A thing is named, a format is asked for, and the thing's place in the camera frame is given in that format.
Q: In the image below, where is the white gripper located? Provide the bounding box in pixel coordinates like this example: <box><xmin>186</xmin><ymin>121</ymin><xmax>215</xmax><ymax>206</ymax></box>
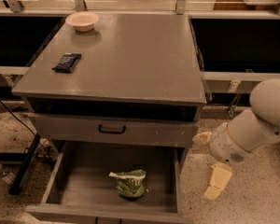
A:
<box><xmin>192</xmin><ymin>122</ymin><xmax>252</xmax><ymax>201</ymax></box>

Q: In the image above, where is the green jalapeno chip bag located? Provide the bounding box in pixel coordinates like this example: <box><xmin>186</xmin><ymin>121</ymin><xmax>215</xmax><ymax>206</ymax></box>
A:
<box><xmin>109</xmin><ymin>170</ymin><xmax>148</xmax><ymax>199</ymax></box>

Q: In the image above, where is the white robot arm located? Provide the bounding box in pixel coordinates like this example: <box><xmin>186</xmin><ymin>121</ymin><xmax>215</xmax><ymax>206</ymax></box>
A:
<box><xmin>192</xmin><ymin>78</ymin><xmax>280</xmax><ymax>201</ymax></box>

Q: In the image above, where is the grey drawer cabinet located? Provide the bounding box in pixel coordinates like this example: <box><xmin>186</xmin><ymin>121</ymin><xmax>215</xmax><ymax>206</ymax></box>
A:
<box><xmin>11</xmin><ymin>12</ymin><xmax>208</xmax><ymax>224</ymax></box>

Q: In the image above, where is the open grey middle drawer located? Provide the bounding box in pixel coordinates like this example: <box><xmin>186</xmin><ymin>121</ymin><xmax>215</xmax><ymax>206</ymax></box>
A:
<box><xmin>27</xmin><ymin>142</ymin><xmax>193</xmax><ymax>224</ymax></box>

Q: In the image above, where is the closed grey top drawer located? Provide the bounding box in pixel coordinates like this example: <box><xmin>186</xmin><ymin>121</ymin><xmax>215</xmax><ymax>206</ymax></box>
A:
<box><xmin>28</xmin><ymin>113</ymin><xmax>198</xmax><ymax>147</ymax></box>

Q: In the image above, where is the dark blue snack packet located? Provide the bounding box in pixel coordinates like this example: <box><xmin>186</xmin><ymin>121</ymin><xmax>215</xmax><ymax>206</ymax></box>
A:
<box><xmin>52</xmin><ymin>53</ymin><xmax>81</xmax><ymax>73</ymax></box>

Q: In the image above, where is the beige bowl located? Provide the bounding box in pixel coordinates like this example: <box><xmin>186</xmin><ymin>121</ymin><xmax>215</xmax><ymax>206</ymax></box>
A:
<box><xmin>65</xmin><ymin>11</ymin><xmax>99</xmax><ymax>32</ymax></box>

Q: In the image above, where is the black metal stand leg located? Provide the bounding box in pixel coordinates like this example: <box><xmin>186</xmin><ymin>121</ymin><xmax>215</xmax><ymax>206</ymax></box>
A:
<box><xmin>8</xmin><ymin>133</ymin><xmax>40</xmax><ymax>195</ymax></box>

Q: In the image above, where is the grey railing frame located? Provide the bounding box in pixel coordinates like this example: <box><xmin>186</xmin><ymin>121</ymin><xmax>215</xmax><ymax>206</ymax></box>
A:
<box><xmin>0</xmin><ymin>0</ymin><xmax>280</xmax><ymax>123</ymax></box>

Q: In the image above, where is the black drawer handle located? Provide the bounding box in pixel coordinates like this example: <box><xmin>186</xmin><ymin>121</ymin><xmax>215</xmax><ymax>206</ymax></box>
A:
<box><xmin>98</xmin><ymin>124</ymin><xmax>126</xmax><ymax>134</ymax></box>

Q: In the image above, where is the black cable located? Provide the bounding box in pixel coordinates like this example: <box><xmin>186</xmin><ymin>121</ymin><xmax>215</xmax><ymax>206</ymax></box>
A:
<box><xmin>0</xmin><ymin>97</ymin><xmax>54</xmax><ymax>161</ymax></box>

